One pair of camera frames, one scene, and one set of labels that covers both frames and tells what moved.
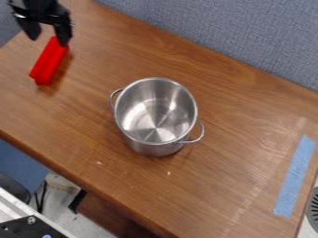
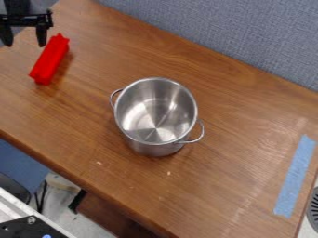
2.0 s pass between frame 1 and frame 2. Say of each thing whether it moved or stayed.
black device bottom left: stayed
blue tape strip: stayed
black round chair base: stayed
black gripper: moved
